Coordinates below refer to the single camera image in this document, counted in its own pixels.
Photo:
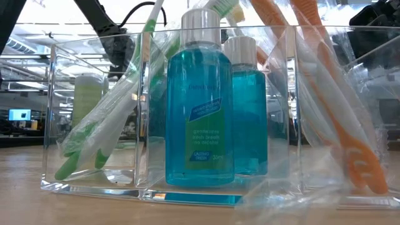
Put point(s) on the clear acrylic organizer box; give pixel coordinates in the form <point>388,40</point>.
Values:
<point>93,190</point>

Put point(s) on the clear plastic scrap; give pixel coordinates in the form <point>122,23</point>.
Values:
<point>287,209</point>

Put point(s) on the blue-lit computer monitor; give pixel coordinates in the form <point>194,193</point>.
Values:
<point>19,114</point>

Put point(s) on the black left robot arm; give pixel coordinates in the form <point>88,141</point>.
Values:
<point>93,15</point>

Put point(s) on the green wipes canister white lid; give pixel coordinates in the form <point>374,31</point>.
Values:
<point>87,100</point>

